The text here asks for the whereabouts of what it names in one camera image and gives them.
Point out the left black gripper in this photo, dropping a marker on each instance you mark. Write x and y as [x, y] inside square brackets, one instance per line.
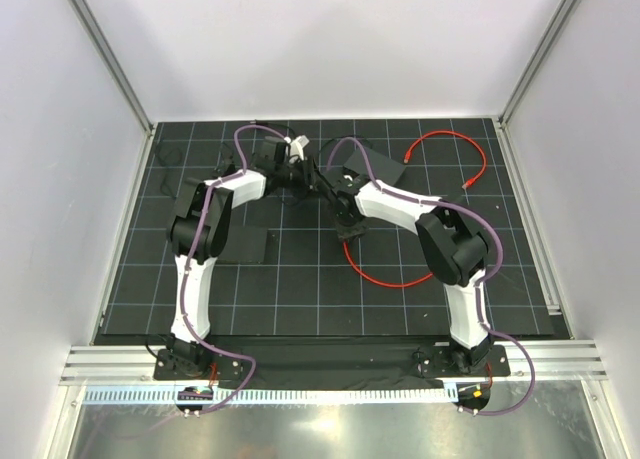
[306, 185]

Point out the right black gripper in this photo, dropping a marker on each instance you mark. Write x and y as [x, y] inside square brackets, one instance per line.
[345, 233]

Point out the black network switch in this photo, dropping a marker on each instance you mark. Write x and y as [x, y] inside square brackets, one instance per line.
[384, 168]
[245, 245]

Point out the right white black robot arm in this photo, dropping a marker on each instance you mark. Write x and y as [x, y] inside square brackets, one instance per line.
[454, 244]

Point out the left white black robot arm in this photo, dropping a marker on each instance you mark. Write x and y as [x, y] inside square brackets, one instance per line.
[198, 234]

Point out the small black plug adapter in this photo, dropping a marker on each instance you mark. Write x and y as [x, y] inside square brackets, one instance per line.
[223, 169]

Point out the black grid mat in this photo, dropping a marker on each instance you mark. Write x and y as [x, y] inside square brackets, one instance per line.
[309, 283]

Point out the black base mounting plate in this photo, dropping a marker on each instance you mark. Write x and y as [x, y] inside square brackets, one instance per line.
[328, 363]

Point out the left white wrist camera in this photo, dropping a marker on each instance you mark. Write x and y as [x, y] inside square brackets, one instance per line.
[296, 147]

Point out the white slotted cable duct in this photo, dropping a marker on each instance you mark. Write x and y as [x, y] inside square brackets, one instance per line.
[184, 396]

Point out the left aluminium corner post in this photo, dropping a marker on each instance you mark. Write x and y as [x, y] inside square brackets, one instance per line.
[102, 46]

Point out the aluminium corner post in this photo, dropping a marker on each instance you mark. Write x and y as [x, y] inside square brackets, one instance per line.
[102, 46]
[552, 32]

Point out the aluminium front frame rail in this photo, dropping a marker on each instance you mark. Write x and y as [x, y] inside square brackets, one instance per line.
[553, 361]

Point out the right aluminium corner post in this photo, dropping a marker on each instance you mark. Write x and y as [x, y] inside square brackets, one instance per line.
[552, 32]

